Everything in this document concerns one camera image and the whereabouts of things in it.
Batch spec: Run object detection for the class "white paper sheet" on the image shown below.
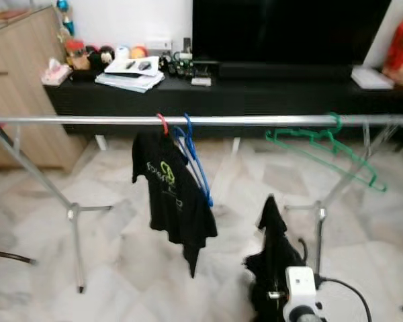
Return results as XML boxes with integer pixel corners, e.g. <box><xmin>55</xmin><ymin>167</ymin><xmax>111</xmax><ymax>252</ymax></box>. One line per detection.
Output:
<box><xmin>351</xmin><ymin>66</ymin><xmax>395</xmax><ymax>90</ymax></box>

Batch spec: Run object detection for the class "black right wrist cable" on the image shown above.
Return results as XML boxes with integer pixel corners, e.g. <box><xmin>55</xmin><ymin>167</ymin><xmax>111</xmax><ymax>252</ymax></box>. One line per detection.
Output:
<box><xmin>316</xmin><ymin>275</ymin><xmax>373</xmax><ymax>322</ymax></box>

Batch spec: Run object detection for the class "pink tissue box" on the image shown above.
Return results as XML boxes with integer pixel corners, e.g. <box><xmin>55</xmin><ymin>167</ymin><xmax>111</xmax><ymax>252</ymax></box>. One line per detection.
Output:
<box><xmin>40</xmin><ymin>59</ymin><xmax>73</xmax><ymax>86</ymax></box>

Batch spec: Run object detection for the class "small black device box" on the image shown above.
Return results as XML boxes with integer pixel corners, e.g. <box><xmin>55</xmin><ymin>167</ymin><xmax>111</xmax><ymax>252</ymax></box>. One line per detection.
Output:
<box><xmin>193</xmin><ymin>60</ymin><xmax>219</xmax><ymax>78</ymax></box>

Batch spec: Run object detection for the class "black soundbar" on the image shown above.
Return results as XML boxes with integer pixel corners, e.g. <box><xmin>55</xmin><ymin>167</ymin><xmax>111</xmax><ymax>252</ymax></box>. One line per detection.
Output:
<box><xmin>215</xmin><ymin>62</ymin><xmax>353</xmax><ymax>83</ymax></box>

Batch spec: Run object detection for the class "stack of white papers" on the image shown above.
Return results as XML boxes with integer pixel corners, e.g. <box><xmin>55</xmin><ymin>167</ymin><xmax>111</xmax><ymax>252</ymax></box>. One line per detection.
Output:
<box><xmin>95</xmin><ymin>57</ymin><xmax>166</xmax><ymax>93</ymax></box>

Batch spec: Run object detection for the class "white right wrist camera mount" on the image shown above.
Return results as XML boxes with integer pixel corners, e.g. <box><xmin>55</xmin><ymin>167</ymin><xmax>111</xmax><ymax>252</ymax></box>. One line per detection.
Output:
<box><xmin>284</xmin><ymin>266</ymin><xmax>321</xmax><ymax>311</ymax></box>

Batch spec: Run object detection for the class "black t-shirt green logo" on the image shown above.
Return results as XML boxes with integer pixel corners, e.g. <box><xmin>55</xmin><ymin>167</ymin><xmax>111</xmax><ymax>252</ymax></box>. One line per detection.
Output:
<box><xmin>243</xmin><ymin>195</ymin><xmax>308</xmax><ymax>322</ymax></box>
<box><xmin>132</xmin><ymin>127</ymin><xmax>218</xmax><ymax>278</ymax></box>

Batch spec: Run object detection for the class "red plastic hanger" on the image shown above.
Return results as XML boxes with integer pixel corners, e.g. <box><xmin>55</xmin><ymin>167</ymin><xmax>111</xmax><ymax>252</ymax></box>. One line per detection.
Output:
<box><xmin>156</xmin><ymin>113</ymin><xmax>169</xmax><ymax>136</ymax></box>

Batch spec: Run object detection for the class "silver metal clothes rack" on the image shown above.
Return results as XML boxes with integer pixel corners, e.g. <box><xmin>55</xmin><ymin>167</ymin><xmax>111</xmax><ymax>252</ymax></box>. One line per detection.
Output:
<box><xmin>0</xmin><ymin>114</ymin><xmax>403</xmax><ymax>294</ymax></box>

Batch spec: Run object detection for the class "orange ball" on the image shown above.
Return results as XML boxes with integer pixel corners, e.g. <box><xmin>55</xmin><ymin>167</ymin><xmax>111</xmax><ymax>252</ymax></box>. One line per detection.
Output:
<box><xmin>130</xmin><ymin>45</ymin><xmax>148</xmax><ymax>60</ymax></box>

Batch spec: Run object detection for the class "red lid snack jar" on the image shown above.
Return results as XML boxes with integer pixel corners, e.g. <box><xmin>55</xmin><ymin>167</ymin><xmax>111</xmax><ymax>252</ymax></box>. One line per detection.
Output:
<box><xmin>65</xmin><ymin>39</ymin><xmax>91</xmax><ymax>71</ymax></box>

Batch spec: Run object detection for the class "blue plastic hanger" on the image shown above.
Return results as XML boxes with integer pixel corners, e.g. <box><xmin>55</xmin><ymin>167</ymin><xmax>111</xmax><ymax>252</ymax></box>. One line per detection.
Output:
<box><xmin>175</xmin><ymin>113</ymin><xmax>214</xmax><ymax>207</ymax></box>

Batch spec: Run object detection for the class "light wood cabinet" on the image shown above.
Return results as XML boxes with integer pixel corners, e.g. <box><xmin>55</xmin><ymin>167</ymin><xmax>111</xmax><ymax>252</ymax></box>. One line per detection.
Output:
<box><xmin>0</xmin><ymin>5</ymin><xmax>88</xmax><ymax>172</ymax></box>

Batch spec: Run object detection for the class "blue gold trophy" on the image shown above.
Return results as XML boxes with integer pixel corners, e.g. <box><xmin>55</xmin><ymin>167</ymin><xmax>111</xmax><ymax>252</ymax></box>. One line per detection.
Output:
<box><xmin>56</xmin><ymin>0</ymin><xmax>76</xmax><ymax>38</ymax></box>

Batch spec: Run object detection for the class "black flat television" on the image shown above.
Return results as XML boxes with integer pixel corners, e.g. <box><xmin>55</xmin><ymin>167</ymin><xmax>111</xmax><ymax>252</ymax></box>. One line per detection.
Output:
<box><xmin>191</xmin><ymin>0</ymin><xmax>394</xmax><ymax>68</ymax></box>

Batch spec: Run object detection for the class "green plastic hanger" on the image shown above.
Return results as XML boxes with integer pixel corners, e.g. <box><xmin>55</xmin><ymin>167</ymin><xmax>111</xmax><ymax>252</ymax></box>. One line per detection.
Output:
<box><xmin>265</xmin><ymin>112</ymin><xmax>388</xmax><ymax>193</ymax></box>

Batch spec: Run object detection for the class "black TV console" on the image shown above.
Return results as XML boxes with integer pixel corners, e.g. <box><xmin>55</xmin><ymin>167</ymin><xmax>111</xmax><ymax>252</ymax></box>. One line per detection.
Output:
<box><xmin>44</xmin><ymin>64</ymin><xmax>403</xmax><ymax>142</ymax></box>

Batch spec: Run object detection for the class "black mouse plush toy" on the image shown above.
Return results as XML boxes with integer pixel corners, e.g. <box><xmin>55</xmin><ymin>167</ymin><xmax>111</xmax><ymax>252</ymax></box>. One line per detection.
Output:
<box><xmin>87</xmin><ymin>46</ymin><xmax>116</xmax><ymax>71</ymax></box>

